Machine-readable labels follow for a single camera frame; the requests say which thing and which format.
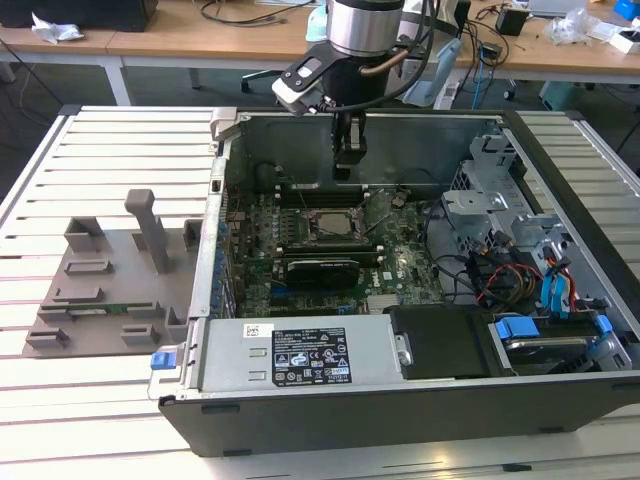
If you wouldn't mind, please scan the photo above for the grey parts rack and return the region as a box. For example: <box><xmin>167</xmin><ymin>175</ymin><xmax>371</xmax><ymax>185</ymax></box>
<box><xmin>23</xmin><ymin>188</ymin><xmax>205</xmax><ymax>359</ymax></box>

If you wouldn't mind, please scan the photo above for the small white box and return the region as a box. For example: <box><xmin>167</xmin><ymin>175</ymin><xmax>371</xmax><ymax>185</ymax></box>
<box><xmin>607</xmin><ymin>28</ymin><xmax>640</xmax><ymax>54</ymax></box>

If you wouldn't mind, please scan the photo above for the black cable bundle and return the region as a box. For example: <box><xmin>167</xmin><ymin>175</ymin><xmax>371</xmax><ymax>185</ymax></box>
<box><xmin>422</xmin><ymin>197</ymin><xmax>494</xmax><ymax>307</ymax></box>

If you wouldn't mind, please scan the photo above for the blue flat wire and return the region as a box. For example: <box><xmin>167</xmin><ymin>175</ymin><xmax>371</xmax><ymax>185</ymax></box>
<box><xmin>540</xmin><ymin>257</ymin><xmax>577</xmax><ymax>322</ymax></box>

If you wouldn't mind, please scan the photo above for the red yellow wire bundle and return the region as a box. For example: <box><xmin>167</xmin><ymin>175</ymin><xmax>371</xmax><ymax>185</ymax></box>
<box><xmin>477</xmin><ymin>263</ymin><xmax>546</xmax><ymax>304</ymax></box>

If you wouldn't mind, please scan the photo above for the hard disk blue carrier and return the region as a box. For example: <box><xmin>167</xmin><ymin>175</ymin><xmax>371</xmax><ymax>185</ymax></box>
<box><xmin>492</xmin><ymin>313</ymin><xmax>614</xmax><ymax>376</ymax></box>

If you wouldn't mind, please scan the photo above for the large black equipment box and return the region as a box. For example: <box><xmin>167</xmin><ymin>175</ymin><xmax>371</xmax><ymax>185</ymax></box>
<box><xmin>0</xmin><ymin>0</ymin><xmax>160</xmax><ymax>32</ymax></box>

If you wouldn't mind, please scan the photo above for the thin blue hanging cable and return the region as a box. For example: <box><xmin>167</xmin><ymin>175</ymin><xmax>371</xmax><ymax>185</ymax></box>
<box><xmin>474</xmin><ymin>44</ymin><xmax>487</xmax><ymax>109</ymax></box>

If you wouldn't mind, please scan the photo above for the clear plastic bag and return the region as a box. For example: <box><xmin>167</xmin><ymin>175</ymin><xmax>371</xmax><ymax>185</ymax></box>
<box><xmin>543</xmin><ymin>7</ymin><xmax>617</xmax><ymax>47</ymax></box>

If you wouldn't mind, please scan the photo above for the teal bin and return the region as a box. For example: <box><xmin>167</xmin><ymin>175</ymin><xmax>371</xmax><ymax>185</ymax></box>
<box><xmin>538</xmin><ymin>79</ymin><xmax>585</xmax><ymax>112</ymax></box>

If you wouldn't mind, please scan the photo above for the grey case latch handle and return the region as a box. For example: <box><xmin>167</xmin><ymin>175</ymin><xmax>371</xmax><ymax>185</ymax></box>
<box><xmin>208</xmin><ymin>107</ymin><xmax>243</xmax><ymax>146</ymax></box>

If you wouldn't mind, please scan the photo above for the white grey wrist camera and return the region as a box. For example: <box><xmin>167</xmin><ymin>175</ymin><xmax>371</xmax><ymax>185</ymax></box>
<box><xmin>271</xmin><ymin>53</ymin><xmax>334</xmax><ymax>117</ymax></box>

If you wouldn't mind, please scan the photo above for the black plastic shroud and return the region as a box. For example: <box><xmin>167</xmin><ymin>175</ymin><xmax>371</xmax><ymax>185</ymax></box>
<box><xmin>388</xmin><ymin>305</ymin><xmax>496</xmax><ymax>382</ymax></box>

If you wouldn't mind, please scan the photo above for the wooden desk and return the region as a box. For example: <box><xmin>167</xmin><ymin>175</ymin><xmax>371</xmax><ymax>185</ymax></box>
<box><xmin>0</xmin><ymin>0</ymin><xmax>640</xmax><ymax>86</ymax></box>

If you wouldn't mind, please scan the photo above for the black graphics card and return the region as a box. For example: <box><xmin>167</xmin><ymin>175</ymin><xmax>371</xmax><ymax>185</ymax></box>
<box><xmin>283</xmin><ymin>255</ymin><xmax>362</xmax><ymax>290</ymax></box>

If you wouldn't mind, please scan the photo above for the small black box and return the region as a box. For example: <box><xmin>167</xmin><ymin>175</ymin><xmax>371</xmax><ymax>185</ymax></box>
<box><xmin>494</xmin><ymin>6</ymin><xmax>530</xmax><ymax>37</ymax></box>

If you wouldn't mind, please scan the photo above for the black open PC case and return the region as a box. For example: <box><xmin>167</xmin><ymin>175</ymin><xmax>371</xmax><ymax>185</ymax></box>
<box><xmin>147</xmin><ymin>106</ymin><xmax>640</xmax><ymax>459</ymax></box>

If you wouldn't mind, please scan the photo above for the green RAM stick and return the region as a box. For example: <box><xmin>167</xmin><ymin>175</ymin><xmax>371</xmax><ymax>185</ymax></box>
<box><xmin>276</xmin><ymin>240</ymin><xmax>377</xmax><ymax>252</ymax></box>
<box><xmin>67</xmin><ymin>304</ymin><xmax>132</xmax><ymax>318</ymax></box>

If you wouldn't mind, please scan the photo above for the green motherboard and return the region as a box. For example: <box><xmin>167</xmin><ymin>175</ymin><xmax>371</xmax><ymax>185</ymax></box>
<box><xmin>223</xmin><ymin>185</ymin><xmax>447</xmax><ymax>319</ymax></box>

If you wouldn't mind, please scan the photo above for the office chair base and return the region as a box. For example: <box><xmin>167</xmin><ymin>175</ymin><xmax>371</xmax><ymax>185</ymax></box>
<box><xmin>241</xmin><ymin>67</ymin><xmax>287</xmax><ymax>95</ymax></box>

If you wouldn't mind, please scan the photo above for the grey power supply unit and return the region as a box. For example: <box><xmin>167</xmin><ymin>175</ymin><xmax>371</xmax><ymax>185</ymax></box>
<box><xmin>198</xmin><ymin>314</ymin><xmax>397</xmax><ymax>397</ymax></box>

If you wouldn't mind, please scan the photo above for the metal drive cage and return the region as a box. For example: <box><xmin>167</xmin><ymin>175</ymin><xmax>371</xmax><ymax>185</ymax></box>
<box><xmin>440</xmin><ymin>130</ymin><xmax>574</xmax><ymax>261</ymax></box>

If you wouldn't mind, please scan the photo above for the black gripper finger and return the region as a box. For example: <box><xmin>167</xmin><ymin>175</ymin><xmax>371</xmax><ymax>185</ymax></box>
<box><xmin>332</xmin><ymin>113</ymin><xmax>370</xmax><ymax>182</ymax></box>

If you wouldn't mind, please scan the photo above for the white power strip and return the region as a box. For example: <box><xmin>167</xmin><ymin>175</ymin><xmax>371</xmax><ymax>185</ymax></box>
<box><xmin>432</xmin><ymin>80</ymin><xmax>460</xmax><ymax>110</ymax></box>

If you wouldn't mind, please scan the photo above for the crumpled white paper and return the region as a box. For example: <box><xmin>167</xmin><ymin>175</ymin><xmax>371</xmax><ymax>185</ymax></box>
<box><xmin>30</xmin><ymin>11</ymin><xmax>85</xmax><ymax>44</ymax></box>

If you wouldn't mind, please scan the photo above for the CPU socket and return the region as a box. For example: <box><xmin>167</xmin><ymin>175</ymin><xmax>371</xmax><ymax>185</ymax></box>
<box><xmin>303</xmin><ymin>205</ymin><xmax>370</xmax><ymax>247</ymax></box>

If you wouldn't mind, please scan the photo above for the grey flat device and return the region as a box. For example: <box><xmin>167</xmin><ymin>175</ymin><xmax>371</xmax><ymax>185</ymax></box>
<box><xmin>528</xmin><ymin>0</ymin><xmax>587</xmax><ymax>16</ymax></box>

